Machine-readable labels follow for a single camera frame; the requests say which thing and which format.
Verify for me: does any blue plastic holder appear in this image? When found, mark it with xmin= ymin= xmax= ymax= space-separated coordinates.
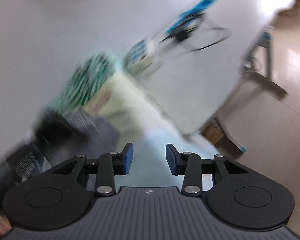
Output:
xmin=165 ymin=0 xmax=218 ymax=34

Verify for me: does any green striped shirt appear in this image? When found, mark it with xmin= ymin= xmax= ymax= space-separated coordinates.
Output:
xmin=44 ymin=52 xmax=115 ymax=115

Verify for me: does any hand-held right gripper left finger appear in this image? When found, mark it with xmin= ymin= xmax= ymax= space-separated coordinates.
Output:
xmin=51 ymin=142 xmax=135 ymax=197

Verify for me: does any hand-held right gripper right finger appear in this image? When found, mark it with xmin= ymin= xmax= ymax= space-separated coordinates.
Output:
xmin=166 ymin=143 xmax=250 ymax=197

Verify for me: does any black adapter cable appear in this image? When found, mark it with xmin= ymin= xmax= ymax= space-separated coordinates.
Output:
xmin=160 ymin=17 xmax=232 ymax=52

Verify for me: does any white table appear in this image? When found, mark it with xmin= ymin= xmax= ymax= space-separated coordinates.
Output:
xmin=122 ymin=0 xmax=299 ymax=140

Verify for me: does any yellow green printed bed sheet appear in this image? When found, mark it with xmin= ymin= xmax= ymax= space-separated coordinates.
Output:
xmin=82 ymin=72 xmax=223 ymax=188

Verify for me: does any black power adapter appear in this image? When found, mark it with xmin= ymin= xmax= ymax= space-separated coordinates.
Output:
xmin=175 ymin=29 xmax=191 ymax=43

